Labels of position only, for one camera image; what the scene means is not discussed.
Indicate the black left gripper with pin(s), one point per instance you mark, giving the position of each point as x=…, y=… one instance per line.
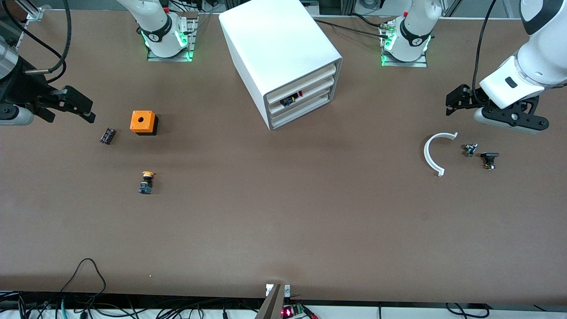
x=471, y=99

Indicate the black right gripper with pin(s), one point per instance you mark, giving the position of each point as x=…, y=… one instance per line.
x=23, y=90

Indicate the red push button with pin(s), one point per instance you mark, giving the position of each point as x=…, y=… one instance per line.
x=290, y=99

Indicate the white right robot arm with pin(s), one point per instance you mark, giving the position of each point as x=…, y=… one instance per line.
x=155, y=17

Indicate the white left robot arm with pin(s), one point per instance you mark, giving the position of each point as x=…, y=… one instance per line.
x=536, y=62

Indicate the yellow push button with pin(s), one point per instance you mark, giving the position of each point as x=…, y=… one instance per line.
x=146, y=182

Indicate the small black electrical component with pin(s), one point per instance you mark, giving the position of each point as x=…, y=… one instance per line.
x=107, y=135

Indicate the white curved plastic arc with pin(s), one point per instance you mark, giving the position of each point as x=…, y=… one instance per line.
x=426, y=153

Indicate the orange box with hole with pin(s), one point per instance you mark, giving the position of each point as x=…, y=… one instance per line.
x=141, y=122

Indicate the circuit board with red light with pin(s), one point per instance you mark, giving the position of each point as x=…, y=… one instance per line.
x=292, y=311

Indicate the small grey switch component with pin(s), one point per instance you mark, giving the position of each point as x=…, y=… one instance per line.
x=470, y=149

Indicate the black switch component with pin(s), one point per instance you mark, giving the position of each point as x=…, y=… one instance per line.
x=489, y=156

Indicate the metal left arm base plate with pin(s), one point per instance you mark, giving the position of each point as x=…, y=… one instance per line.
x=405, y=64

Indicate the aluminium frame profile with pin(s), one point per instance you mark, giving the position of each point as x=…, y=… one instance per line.
x=34, y=14

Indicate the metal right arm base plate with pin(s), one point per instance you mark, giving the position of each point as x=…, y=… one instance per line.
x=191, y=44

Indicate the white mounting bracket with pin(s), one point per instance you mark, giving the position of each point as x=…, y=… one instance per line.
x=287, y=290

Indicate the grey angled post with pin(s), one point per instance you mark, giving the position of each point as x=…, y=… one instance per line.
x=271, y=305

